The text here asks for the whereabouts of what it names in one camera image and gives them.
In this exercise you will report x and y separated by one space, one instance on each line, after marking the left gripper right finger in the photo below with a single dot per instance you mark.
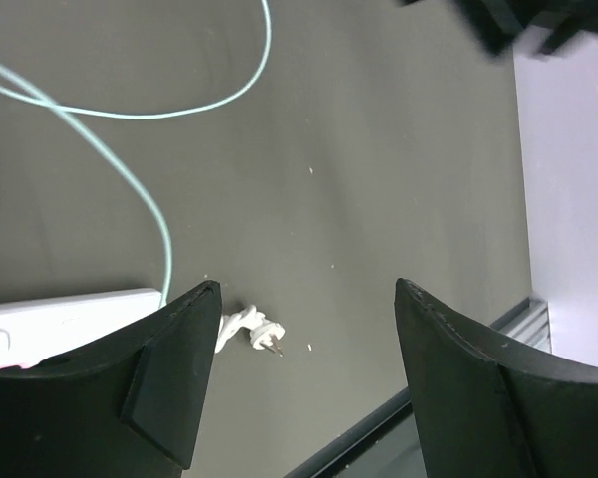
487 405

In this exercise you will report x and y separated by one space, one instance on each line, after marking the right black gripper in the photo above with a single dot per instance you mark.
499 24

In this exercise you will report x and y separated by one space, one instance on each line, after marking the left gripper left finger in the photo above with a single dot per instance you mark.
126 405

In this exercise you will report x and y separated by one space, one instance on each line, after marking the white power strip coloured sockets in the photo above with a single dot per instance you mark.
32 331

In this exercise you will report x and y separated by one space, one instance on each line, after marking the dark grey table mat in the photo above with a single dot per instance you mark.
306 171

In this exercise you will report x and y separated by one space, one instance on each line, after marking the white coiled strip cord plug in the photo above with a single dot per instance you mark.
264 334

